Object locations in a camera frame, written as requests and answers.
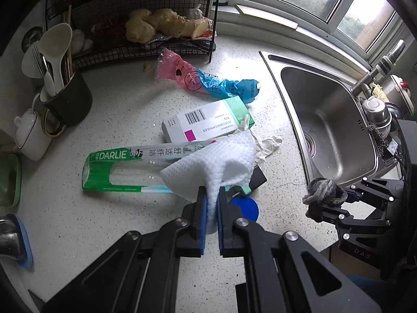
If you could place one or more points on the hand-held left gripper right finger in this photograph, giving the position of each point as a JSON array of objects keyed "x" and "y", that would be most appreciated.
[{"x": 222, "y": 208}]

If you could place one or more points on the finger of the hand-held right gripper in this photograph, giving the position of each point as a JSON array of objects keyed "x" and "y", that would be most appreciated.
[
  {"x": 329, "y": 213},
  {"x": 374, "y": 192}
]

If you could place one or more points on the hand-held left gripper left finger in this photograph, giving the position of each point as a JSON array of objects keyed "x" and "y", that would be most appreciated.
[{"x": 202, "y": 208}]

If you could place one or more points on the grey knitted cloth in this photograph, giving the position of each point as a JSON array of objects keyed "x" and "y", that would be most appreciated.
[{"x": 322, "y": 190}]

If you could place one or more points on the round blue lid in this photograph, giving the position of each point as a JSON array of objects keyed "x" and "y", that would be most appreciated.
[{"x": 247, "y": 208}]

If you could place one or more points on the small black teal box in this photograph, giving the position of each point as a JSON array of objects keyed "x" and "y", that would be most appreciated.
[{"x": 259, "y": 177}]

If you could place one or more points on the white paper towel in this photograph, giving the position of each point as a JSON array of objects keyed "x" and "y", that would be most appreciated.
[{"x": 228, "y": 159}]

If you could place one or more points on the white glove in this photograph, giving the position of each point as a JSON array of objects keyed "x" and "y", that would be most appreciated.
[{"x": 265, "y": 146}]

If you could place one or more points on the Darlie toothpaste package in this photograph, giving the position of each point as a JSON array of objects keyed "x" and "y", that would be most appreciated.
[{"x": 107, "y": 156}]

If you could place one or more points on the stainless steel bowl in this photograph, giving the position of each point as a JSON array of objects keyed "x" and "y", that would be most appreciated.
[{"x": 376, "y": 111}]

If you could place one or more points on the dark metal ladle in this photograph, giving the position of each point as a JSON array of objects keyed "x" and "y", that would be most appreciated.
[{"x": 394, "y": 111}]

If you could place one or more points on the stainless steel sink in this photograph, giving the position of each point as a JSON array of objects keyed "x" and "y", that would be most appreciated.
[{"x": 325, "y": 120}]

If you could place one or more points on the white green medicine box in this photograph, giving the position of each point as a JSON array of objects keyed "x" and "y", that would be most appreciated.
[{"x": 208, "y": 117}]

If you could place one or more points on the yellow dish cloth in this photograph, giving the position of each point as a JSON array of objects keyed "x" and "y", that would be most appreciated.
[{"x": 379, "y": 91}]

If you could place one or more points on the pink blue plastic wrapper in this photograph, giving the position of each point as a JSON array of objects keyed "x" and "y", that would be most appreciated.
[{"x": 195, "y": 78}]

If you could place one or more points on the grey kitchen faucet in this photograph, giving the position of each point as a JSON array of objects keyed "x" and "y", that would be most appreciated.
[{"x": 389, "y": 58}]

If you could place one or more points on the small ginger scrap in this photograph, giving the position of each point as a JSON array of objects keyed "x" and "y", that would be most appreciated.
[{"x": 146, "y": 67}]

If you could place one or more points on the dark green mug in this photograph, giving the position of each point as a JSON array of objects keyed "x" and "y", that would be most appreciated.
[{"x": 71, "y": 101}]

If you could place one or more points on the white lidded ceramic pot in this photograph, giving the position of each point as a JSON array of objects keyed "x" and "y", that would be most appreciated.
[{"x": 31, "y": 137}]

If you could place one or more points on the long ginger piece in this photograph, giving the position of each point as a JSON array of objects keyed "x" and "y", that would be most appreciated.
[{"x": 179, "y": 24}]

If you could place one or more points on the round ginger piece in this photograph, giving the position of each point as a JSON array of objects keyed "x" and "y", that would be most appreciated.
[{"x": 140, "y": 29}]

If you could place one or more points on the garlic bulb in plastic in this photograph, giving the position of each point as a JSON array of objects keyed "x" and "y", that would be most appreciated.
[{"x": 194, "y": 13}]

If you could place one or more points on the red chili packet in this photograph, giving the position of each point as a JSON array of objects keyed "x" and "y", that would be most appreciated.
[{"x": 110, "y": 26}]

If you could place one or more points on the white garlic bulbs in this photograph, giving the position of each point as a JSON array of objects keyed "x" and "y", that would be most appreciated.
[{"x": 79, "y": 40}]

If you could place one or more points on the white rice spoon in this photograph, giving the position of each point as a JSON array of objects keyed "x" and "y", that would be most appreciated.
[{"x": 57, "y": 42}]

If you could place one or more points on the grey spatula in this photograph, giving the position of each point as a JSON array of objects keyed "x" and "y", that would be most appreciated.
[{"x": 32, "y": 62}]

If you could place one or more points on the grey window frame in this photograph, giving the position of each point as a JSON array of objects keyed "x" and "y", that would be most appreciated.
[{"x": 330, "y": 8}]

